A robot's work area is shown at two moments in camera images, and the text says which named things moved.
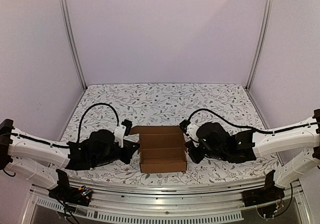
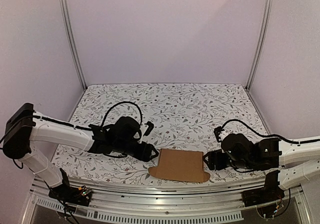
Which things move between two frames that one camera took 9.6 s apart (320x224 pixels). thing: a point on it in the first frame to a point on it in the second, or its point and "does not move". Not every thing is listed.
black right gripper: [192, 149] to [213, 162]
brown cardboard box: [162, 148] to [180, 165]
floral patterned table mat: [112, 107] does not move
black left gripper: [129, 151] to [144, 154]
